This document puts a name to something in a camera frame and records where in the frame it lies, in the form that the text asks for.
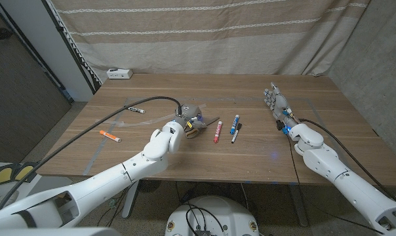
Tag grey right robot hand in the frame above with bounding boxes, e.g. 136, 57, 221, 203
263, 81, 299, 130

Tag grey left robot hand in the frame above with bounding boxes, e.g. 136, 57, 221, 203
174, 104, 207, 132

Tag scissors with yellow grey handles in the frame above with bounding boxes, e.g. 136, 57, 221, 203
184, 116, 220, 140

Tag red marker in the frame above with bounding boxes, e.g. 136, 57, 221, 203
213, 121, 224, 144

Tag blue marker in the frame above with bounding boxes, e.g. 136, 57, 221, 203
229, 114, 240, 136

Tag thin white black-capped marker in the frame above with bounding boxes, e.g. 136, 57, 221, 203
231, 123, 243, 144

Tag beige striped curtain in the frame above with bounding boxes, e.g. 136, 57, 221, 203
50, 0, 371, 83

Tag white power strip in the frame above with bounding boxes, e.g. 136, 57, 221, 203
106, 68, 134, 80

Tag orange marker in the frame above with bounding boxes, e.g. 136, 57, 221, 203
99, 130, 123, 144

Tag black ribbed round object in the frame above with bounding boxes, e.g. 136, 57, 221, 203
138, 179, 162, 194

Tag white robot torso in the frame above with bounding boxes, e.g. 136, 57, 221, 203
165, 195, 260, 236

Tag grey table leg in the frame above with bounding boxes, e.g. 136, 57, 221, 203
288, 184, 309, 227

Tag white table leg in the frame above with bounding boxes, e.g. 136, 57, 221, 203
121, 180, 140, 219

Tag yellow black pad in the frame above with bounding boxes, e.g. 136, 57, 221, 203
0, 163, 15, 187
14, 161, 39, 183

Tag white sneaker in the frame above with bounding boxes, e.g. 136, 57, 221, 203
0, 188, 20, 212

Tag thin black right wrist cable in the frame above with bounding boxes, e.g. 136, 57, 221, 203
286, 134, 383, 235

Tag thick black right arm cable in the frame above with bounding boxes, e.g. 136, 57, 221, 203
298, 118, 396, 204

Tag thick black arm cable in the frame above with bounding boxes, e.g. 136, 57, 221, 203
0, 96, 183, 212
298, 118, 396, 204

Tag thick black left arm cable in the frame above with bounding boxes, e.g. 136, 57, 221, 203
0, 96, 183, 212

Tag black metal frame bar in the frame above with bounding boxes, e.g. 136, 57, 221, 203
42, 0, 102, 96

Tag black door handle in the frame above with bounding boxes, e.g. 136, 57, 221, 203
0, 27, 14, 41

